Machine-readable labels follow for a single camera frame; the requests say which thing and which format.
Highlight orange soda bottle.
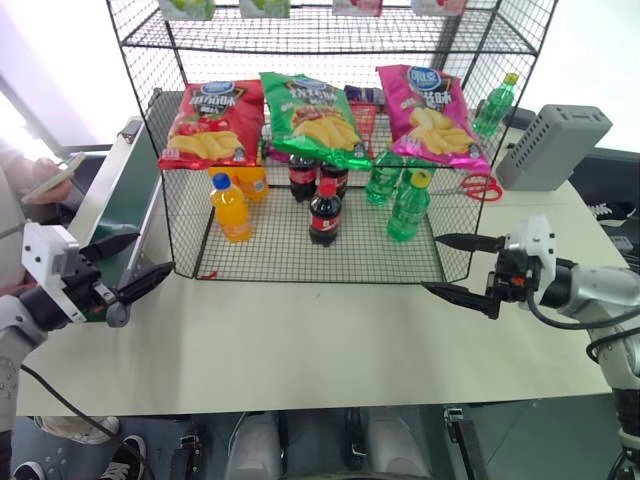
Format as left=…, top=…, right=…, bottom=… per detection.
left=209, top=172, right=254, bottom=245
left=208, top=164, right=271, bottom=204

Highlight white shoe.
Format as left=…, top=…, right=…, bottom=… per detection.
left=35, top=414, right=122, bottom=446

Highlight cola bottle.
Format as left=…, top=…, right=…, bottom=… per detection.
left=286, top=153, right=323, bottom=204
left=319, top=160, right=351, bottom=199
left=307, top=177, right=345, bottom=248

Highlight grey plastic box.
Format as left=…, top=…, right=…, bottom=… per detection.
left=494, top=103, right=614, bottom=193

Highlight grey rounded shape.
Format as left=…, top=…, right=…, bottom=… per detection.
left=218, top=408, right=282, bottom=480
left=366, top=406, right=435, bottom=480

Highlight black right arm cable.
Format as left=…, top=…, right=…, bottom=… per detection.
left=525, top=292, right=640, bottom=364

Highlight person's pink sleeve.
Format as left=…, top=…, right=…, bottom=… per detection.
left=0, top=143, right=54, bottom=297

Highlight small red snack bag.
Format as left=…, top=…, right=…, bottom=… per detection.
left=349, top=101, right=382, bottom=159

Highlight green soda bottle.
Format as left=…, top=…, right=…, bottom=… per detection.
left=399, top=155, right=439, bottom=189
left=385, top=169, right=433, bottom=245
left=364, top=149, right=406, bottom=207
left=470, top=72, right=521, bottom=139

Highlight black white sneaker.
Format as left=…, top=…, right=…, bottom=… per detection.
left=98, top=433, right=149, bottom=480
left=11, top=461, right=49, bottom=480

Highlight red chips bag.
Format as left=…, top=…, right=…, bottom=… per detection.
left=157, top=79, right=267, bottom=173

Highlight green drink carton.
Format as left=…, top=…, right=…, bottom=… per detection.
left=238, top=0, right=292, bottom=20
left=158, top=0, right=218, bottom=21

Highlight green chips bag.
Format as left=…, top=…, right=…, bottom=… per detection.
left=258, top=71, right=376, bottom=173

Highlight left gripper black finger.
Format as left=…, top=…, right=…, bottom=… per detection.
left=79, top=232, right=141, bottom=262
left=115, top=261, right=176, bottom=308

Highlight purple snack bag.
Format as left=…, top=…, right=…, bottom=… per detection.
left=343, top=84, right=387, bottom=108

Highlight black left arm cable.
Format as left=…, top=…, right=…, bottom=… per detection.
left=18, top=363, right=154, bottom=480

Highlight pink drink carton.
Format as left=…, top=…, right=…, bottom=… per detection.
left=410, top=0, right=469, bottom=17
left=331, top=0, right=384, bottom=18

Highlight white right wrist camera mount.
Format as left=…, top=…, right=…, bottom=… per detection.
left=501, top=215, right=557, bottom=296

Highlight white phone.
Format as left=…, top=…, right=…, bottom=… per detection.
left=20, top=151, right=88, bottom=204

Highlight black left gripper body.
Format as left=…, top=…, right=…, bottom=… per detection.
left=60, top=251, right=133, bottom=330

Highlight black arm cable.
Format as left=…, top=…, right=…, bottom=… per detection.
left=18, top=363, right=154, bottom=480
left=525, top=292, right=640, bottom=364

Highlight pink chips bag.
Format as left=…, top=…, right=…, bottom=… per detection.
left=375, top=64, right=494, bottom=176

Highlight person's hand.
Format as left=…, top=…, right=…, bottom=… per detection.
left=19, top=156, right=77, bottom=206

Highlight black table frame bracket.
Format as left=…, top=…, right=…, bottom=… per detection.
left=441, top=406, right=492, bottom=480

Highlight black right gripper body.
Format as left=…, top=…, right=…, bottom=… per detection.
left=485, top=246, right=544, bottom=322

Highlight black wire rack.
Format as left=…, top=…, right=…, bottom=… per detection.
left=104, top=0, right=561, bottom=286

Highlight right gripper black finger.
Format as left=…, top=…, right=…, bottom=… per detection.
left=433, top=232, right=507, bottom=253
left=420, top=280, right=502, bottom=321

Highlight green conveyor belt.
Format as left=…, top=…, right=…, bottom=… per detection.
left=66, top=116, right=177, bottom=327

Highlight red scissors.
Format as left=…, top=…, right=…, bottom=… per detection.
left=428, top=171, right=504, bottom=203

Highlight black equipment pile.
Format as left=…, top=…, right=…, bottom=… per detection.
left=568, top=146, right=640, bottom=274

